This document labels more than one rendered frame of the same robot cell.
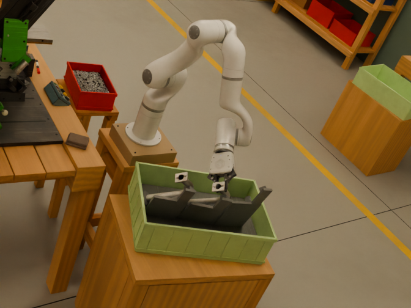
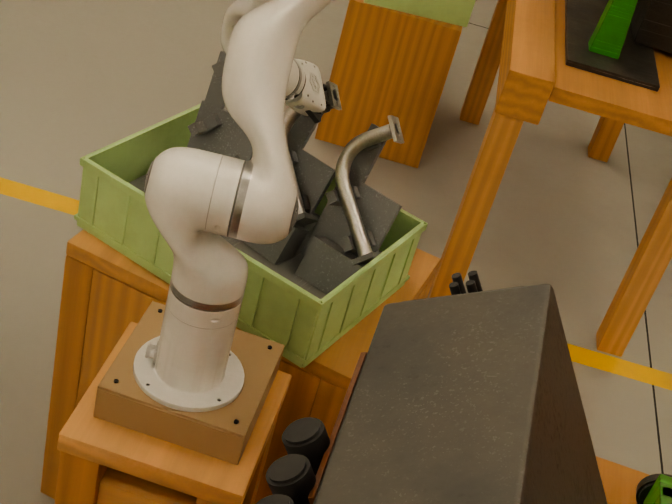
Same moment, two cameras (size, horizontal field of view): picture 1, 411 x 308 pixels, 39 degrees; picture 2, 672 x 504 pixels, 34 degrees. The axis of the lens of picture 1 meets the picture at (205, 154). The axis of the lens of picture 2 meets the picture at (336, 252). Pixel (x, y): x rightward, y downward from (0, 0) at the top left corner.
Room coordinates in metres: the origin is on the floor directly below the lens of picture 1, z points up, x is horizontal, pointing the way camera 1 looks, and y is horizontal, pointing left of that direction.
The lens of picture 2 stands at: (3.30, 1.48, 2.21)
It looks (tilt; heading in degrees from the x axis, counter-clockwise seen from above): 35 degrees down; 228
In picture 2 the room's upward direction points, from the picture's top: 16 degrees clockwise
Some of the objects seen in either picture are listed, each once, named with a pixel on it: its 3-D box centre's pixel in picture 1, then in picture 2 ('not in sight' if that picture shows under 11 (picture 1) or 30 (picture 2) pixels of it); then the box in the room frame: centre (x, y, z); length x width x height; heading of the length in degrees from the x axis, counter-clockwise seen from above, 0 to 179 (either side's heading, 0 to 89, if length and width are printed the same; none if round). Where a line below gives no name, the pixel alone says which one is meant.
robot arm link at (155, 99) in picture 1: (166, 84); (199, 223); (2.53, 0.31, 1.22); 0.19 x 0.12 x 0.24; 143
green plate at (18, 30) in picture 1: (13, 37); not in sight; (2.47, 1.07, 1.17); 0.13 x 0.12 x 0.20; 43
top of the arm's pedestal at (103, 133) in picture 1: (138, 148); (181, 410); (2.51, 0.33, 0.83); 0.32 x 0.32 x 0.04; 44
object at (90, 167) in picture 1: (40, 88); not in sight; (2.67, 0.97, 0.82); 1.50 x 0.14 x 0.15; 43
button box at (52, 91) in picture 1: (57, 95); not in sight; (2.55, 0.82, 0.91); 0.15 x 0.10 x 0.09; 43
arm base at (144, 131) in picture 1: (148, 120); (197, 332); (2.51, 0.33, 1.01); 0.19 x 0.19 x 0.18
